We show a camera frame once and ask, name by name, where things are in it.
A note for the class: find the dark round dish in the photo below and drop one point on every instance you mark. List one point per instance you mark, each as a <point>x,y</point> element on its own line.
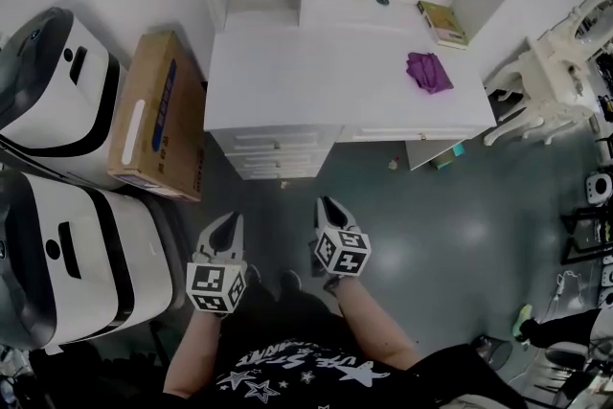
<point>382,0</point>

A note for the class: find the cream vanity table with mirror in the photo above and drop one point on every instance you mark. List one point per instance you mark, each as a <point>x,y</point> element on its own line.
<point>551,72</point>

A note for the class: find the black star print shirt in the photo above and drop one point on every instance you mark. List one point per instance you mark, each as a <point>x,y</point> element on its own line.
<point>297,364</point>

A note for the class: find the brown cardboard box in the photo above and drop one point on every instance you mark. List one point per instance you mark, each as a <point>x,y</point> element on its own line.
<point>153,120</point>

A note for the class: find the green flat box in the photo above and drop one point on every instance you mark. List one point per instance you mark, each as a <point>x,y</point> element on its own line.
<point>445,21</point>

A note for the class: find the black metal rack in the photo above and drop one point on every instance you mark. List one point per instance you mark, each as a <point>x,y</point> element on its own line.
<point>586,234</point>

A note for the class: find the person's left forearm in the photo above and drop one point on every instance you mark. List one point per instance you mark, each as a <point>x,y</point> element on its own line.
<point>196,349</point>

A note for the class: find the purple cloth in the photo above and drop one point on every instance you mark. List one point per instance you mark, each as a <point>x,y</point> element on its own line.
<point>428,72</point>

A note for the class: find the person's dark shoe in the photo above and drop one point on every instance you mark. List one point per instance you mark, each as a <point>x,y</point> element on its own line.
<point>290,282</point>
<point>254,277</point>

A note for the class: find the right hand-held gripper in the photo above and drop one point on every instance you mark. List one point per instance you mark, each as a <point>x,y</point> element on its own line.
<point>342,254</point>

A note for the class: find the large white drawer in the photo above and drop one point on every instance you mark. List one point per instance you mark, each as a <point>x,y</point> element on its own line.
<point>297,140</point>

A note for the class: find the white box with round opening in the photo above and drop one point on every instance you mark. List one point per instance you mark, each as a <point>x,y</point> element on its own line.
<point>598,188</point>

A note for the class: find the person's right dark shoe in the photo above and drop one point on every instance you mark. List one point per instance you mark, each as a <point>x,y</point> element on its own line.
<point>290,282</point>

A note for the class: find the small floor scrap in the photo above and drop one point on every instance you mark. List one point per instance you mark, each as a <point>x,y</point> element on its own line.
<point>392,164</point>
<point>286,184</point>

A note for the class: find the person's left dark shoe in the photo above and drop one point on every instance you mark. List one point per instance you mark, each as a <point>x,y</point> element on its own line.
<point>254,277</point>

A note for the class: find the white desk with drawers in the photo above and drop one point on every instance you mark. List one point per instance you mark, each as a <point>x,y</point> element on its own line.
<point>335,76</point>

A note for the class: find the teal rolled mat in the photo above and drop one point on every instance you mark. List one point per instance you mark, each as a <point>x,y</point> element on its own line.
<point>450,155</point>

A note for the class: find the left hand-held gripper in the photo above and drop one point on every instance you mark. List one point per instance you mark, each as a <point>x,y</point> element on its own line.
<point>211,287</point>

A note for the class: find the white and black robot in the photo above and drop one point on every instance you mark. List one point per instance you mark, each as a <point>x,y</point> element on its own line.
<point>62,100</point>
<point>86,263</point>

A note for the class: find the person's right forearm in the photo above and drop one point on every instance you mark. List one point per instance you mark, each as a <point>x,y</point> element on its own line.
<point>378,330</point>

